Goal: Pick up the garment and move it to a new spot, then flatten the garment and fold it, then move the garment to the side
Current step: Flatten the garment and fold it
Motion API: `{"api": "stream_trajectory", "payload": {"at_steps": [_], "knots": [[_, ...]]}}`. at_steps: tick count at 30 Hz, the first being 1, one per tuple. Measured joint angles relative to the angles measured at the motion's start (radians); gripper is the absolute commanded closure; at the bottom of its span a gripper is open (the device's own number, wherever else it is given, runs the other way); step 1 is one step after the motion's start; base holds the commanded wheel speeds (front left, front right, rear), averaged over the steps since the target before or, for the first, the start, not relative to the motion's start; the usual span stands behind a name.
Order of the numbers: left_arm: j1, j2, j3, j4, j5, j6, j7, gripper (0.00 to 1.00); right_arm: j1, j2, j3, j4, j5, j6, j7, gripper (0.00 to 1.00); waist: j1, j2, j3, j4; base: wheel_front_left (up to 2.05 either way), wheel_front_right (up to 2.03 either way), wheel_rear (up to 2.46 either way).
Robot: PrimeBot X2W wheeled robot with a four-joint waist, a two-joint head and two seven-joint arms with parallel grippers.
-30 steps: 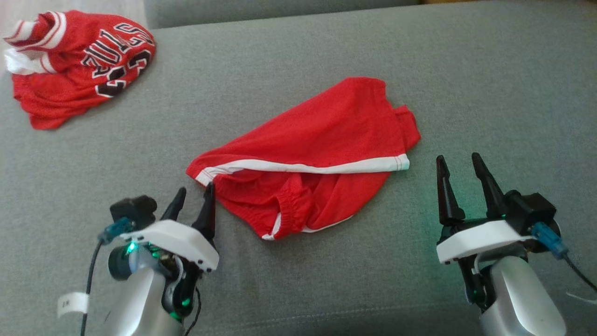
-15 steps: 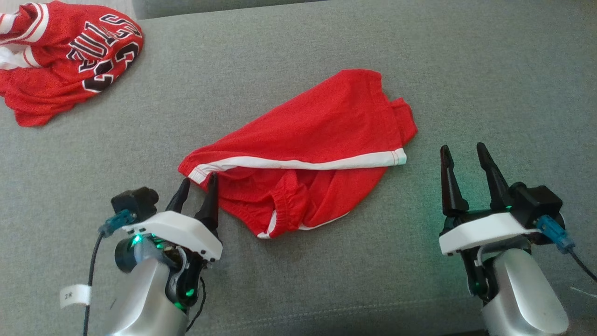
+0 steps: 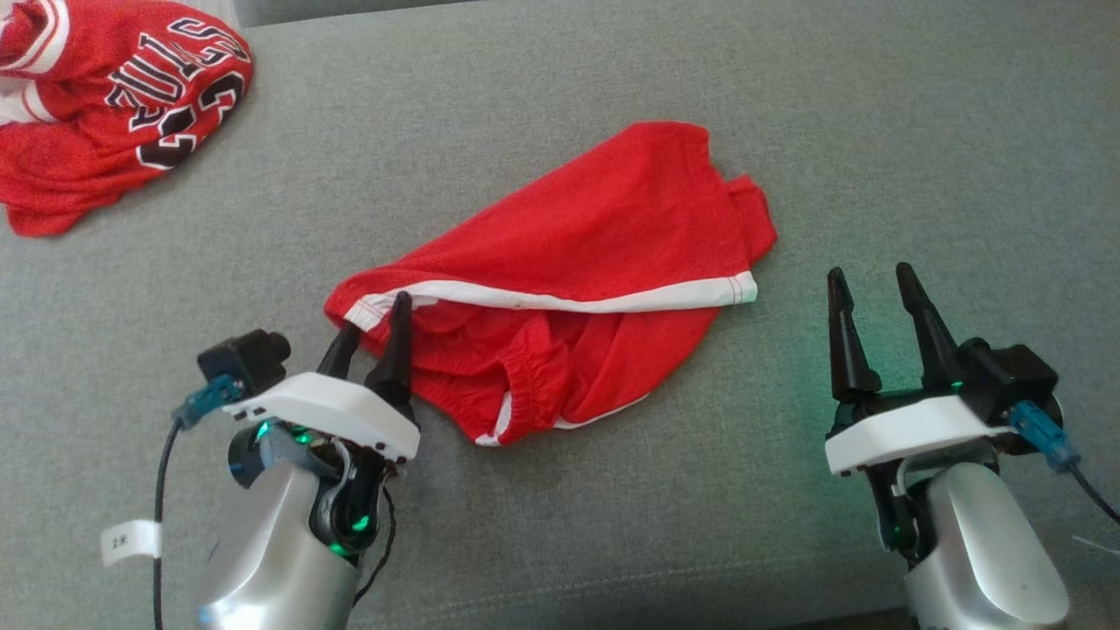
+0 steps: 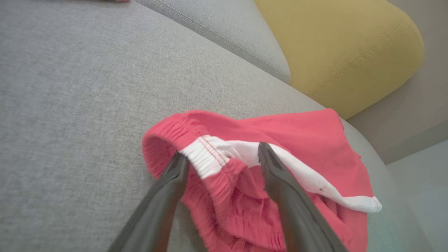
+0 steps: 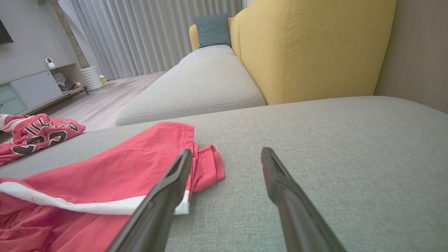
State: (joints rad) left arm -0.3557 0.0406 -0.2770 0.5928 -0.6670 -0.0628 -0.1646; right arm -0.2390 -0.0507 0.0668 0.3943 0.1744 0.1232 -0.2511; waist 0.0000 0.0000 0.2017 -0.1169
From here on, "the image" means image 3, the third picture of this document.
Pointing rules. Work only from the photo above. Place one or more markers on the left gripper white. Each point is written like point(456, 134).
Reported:
point(324, 407)

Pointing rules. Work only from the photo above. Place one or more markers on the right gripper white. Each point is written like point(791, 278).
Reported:
point(910, 429)

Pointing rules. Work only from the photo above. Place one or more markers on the red shorts with white trim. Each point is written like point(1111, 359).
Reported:
point(595, 245)

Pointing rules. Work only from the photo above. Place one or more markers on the red Bulls 23 basketball jersey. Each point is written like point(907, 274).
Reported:
point(96, 105)

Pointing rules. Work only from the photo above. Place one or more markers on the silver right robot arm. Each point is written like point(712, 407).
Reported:
point(980, 551)

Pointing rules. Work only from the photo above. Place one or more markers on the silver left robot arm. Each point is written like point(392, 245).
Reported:
point(262, 542)

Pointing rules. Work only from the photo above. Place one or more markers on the large grey sofa seat cushion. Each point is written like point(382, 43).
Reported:
point(612, 525)

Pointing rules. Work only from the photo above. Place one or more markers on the small grey sofa seat cushion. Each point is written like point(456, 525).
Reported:
point(350, 9)

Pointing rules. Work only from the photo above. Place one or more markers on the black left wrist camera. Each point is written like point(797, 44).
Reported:
point(245, 359)

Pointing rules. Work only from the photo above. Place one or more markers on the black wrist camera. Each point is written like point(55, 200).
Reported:
point(1015, 376)
point(245, 359)

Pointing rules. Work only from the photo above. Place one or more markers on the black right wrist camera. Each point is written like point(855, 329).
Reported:
point(1015, 376)

